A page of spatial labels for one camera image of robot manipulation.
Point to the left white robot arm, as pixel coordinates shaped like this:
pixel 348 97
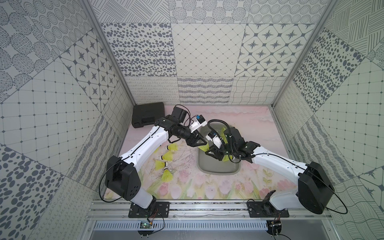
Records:
pixel 122 175

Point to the black plastic tool case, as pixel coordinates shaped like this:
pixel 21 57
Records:
pixel 147 114

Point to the small green circuit board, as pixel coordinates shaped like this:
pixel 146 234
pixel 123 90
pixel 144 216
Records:
pixel 145 225

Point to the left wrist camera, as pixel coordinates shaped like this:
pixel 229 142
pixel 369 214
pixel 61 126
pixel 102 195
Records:
pixel 196 124

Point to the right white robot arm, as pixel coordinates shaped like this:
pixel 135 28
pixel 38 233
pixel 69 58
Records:
pixel 313 189

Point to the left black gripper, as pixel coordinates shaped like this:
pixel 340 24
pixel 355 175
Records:
pixel 194 139

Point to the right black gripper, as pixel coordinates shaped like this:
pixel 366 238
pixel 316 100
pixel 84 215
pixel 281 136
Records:
pixel 216 152

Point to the grey plastic storage box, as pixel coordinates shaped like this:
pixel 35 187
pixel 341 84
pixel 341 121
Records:
pixel 209 165

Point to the yellow shuttlecock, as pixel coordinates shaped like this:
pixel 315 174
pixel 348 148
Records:
pixel 227 158
pixel 167 176
pixel 223 132
pixel 173 147
pixel 204 148
pixel 160 165

